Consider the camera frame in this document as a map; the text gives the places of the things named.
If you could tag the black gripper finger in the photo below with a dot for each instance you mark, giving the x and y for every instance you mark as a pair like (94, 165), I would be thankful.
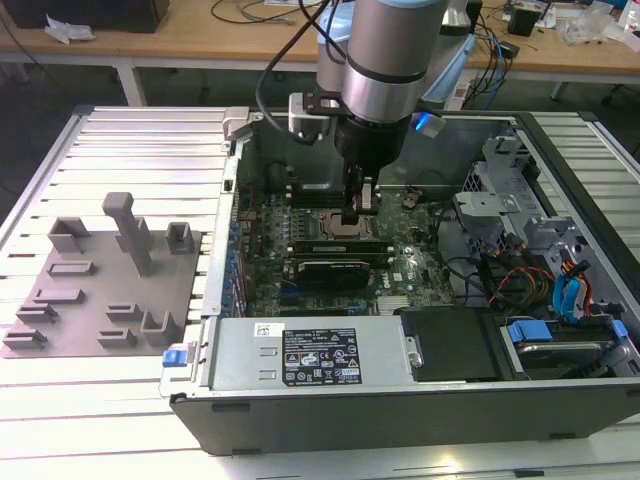
(355, 200)

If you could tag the hard disk blue carrier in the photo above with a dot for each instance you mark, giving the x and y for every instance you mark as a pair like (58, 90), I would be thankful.
(530, 331)

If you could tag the black open PC case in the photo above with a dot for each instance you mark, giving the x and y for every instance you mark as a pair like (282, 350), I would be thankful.
(350, 425)

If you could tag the grey case bracket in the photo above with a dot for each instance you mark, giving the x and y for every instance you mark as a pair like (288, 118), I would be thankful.
(235, 122)

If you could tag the metal CPU socket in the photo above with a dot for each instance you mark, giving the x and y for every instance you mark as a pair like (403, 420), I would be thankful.
(317, 226)

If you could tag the small black box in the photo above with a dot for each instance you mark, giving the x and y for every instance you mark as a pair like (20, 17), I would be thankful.
(522, 21)

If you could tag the silver CPU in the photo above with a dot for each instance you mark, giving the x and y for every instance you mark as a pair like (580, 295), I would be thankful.
(345, 231)

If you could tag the silver drive cage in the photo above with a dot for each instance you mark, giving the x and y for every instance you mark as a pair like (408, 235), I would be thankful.
(482, 202)

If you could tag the blue case latch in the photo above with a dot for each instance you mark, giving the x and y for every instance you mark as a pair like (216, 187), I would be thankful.
(174, 356)

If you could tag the black RAM slot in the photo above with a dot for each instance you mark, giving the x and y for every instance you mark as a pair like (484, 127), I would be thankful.
(315, 201)
(315, 191)

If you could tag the grey power supply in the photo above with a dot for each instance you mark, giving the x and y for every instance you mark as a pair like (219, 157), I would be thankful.
(240, 360)

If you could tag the large black box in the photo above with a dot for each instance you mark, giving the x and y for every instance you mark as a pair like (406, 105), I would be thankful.
(90, 12)

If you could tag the grey parts rack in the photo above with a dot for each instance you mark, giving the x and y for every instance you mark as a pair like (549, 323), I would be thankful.
(100, 300)

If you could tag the white crumpled paper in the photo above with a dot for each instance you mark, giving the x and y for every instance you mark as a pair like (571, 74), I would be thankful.
(67, 30)

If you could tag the green motherboard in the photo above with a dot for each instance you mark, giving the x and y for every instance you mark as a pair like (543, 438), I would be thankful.
(415, 270)

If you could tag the silver chipset heatsink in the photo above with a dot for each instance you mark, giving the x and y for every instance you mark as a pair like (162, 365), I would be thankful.
(392, 306)

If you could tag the coin cell battery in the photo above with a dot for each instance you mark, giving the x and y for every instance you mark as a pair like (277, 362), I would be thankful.
(410, 201)

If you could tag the black drive bay cover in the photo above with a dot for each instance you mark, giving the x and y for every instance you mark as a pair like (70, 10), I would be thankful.
(450, 345)

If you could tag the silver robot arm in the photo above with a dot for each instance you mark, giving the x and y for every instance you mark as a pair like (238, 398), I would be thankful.
(390, 50)

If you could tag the clear plastic bags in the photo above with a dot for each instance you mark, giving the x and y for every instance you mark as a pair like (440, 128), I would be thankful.
(590, 27)

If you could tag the wooden desk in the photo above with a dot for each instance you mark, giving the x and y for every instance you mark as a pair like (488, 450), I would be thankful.
(150, 45)

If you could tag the black graphics card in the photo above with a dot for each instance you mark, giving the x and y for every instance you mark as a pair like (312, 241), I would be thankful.
(335, 274)

